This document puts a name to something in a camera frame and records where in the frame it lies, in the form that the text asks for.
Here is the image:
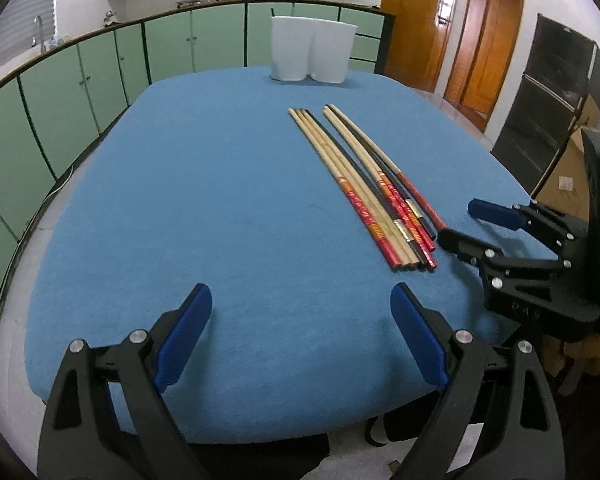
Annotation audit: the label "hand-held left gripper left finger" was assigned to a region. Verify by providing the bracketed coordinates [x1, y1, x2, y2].
[37, 283, 213, 480]

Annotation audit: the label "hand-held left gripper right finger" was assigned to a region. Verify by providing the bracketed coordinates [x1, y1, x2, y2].
[390, 282, 566, 480]

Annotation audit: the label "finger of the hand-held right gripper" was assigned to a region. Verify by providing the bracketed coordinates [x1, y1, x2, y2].
[437, 228, 574, 286]
[467, 198, 589, 246]

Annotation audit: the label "row of mixed chopsticks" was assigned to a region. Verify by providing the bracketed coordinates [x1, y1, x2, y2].
[287, 104, 447, 271]

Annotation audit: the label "white double chopstick holder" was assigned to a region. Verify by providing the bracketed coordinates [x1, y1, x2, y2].
[270, 16, 356, 84]

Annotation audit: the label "cardboard box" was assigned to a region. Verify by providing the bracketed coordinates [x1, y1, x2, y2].
[534, 94, 600, 211]

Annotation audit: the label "black glass-front cabinet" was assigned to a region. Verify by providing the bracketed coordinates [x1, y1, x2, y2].
[490, 14, 600, 196]

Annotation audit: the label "blue tablecloth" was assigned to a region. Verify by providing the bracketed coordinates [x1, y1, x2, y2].
[22, 65, 543, 446]

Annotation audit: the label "wooden door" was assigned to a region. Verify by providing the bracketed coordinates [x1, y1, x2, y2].
[380, 0, 463, 94]
[442, 0, 526, 134]

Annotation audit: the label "green kitchen counter cabinets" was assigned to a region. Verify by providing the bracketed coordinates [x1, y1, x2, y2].
[0, 0, 396, 341]

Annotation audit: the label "metal kitchen faucet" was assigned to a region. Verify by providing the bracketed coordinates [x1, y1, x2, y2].
[32, 15, 49, 54]

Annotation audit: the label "window blinds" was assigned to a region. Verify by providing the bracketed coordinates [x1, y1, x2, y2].
[0, 0, 57, 97]

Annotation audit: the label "white cable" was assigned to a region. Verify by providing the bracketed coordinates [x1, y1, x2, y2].
[27, 160, 81, 234]

